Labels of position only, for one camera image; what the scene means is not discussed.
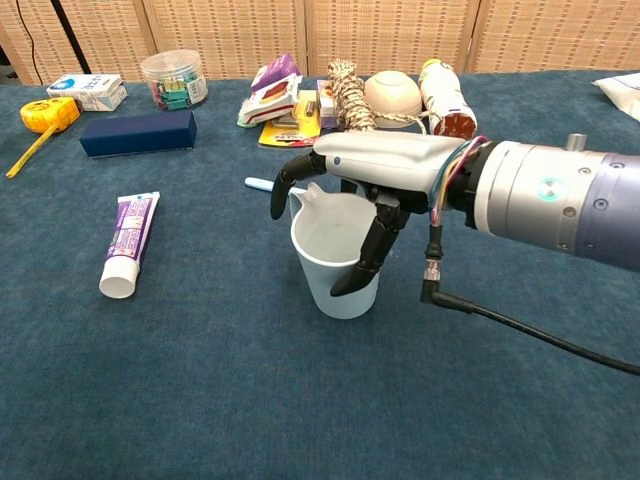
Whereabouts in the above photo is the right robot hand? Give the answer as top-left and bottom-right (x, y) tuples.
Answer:
(269, 131), (470, 298)

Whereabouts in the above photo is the light blue toothbrush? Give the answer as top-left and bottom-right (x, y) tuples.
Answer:
(244, 176), (309, 197)

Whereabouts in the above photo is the pale blue plastic cup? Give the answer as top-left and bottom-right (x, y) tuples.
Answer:
(288, 181), (382, 320)

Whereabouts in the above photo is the purple white toothpaste tube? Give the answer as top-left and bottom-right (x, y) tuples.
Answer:
(98, 191), (162, 300)

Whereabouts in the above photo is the beige upturned bowl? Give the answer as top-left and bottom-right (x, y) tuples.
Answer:
(363, 70), (422, 129)

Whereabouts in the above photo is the small purple white box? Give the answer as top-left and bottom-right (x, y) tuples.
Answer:
(316, 79), (346, 130)

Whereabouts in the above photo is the white bottle with orange base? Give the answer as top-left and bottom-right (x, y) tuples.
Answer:
(417, 58), (478, 142)

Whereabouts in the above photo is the yellow red battery pack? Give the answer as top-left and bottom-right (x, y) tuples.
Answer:
(257, 90), (322, 150)

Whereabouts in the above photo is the red white snack packet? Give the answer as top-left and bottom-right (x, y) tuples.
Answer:
(239, 73), (305, 126)

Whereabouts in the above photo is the woven bamboo folding screen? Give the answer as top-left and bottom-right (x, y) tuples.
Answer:
(0, 0), (640, 86)

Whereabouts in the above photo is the purple white snack packet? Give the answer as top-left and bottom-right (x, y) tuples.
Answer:
(249, 53), (303, 93)

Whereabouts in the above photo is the clear jar of binder clips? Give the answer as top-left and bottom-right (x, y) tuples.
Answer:
(140, 48), (209, 112)

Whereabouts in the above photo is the navy blue rectangular box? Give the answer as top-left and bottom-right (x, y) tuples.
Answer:
(79, 110), (198, 159)

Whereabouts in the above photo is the white plastic bag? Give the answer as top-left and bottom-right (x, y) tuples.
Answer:
(591, 72), (640, 123)

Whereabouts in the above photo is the blue table cloth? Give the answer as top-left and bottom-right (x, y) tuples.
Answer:
(0, 69), (640, 480)

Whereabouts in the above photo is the white blue small carton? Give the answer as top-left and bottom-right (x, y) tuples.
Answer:
(46, 73), (129, 112)

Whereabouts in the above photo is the black slanted stand pole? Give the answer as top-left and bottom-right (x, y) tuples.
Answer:
(49, 0), (92, 75)

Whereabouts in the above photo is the yellow tape measure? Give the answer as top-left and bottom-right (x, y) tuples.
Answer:
(5, 97), (82, 180)

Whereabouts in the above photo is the braided beige brown rope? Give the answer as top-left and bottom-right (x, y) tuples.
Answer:
(326, 58), (431, 135)

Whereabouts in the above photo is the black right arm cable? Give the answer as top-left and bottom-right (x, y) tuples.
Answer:
(419, 224), (640, 377)

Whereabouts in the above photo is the thin black hanging cable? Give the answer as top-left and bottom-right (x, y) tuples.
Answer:
(14, 0), (46, 86)

